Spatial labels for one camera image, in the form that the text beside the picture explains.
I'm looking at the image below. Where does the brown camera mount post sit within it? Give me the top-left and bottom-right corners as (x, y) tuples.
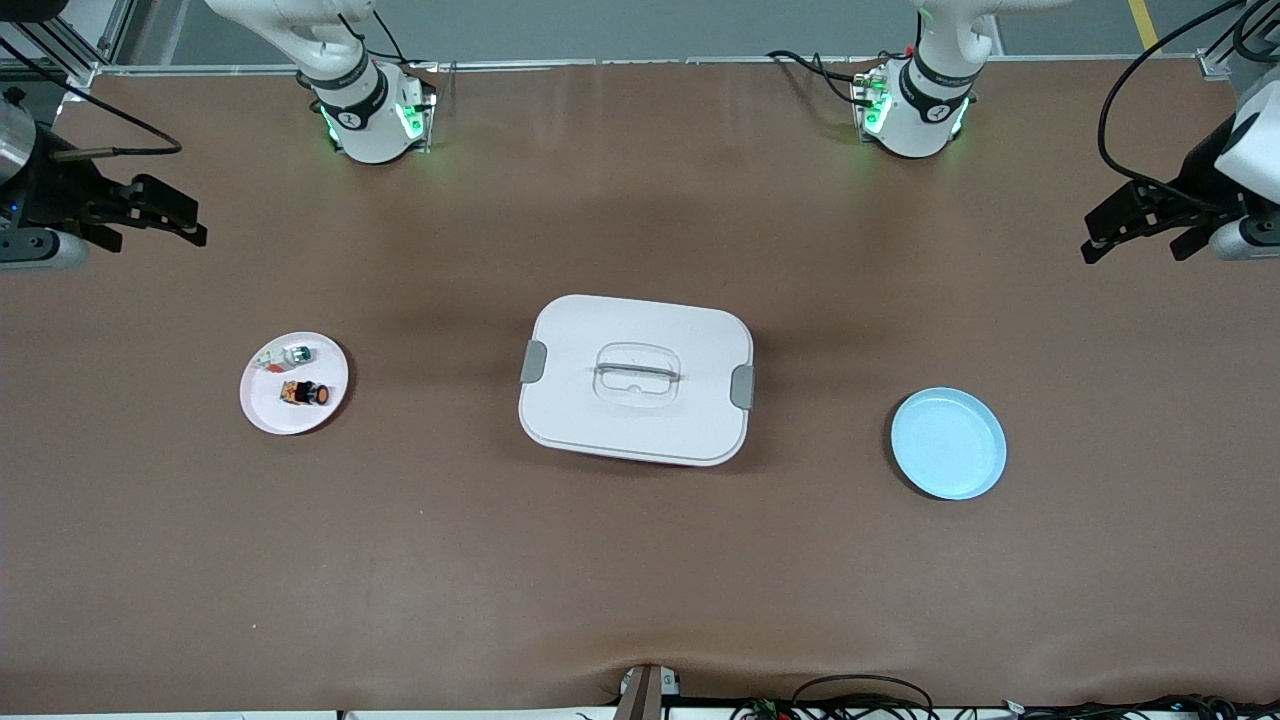
(612, 663), (683, 720)

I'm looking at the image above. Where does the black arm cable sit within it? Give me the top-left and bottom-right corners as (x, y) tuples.
(1097, 0), (1280, 216)
(0, 35), (183, 161)

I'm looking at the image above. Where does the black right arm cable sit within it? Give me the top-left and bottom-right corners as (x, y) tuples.
(0, 35), (183, 161)

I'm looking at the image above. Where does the silver table edge rail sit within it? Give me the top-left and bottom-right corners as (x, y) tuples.
(95, 57), (906, 77)

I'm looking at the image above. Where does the pink round plate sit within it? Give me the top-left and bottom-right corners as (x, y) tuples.
(239, 331), (351, 437)

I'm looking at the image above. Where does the white lidded storage box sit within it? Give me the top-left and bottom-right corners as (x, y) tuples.
(518, 293), (756, 468)

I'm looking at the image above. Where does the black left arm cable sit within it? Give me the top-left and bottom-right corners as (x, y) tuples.
(1097, 0), (1280, 216)

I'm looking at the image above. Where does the light blue round plate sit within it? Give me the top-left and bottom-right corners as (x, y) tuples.
(890, 387), (1008, 502)

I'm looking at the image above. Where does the white circuit breaker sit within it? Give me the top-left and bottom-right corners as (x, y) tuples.
(255, 343), (316, 375)

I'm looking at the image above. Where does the aluminium frame profile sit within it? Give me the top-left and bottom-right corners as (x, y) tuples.
(1198, 0), (1263, 79)
(0, 0), (136, 96)

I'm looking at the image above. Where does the black cable loop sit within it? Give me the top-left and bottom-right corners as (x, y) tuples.
(790, 675), (936, 719)

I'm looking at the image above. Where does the tangled cable bundle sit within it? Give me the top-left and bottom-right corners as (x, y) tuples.
(730, 695), (1280, 720)

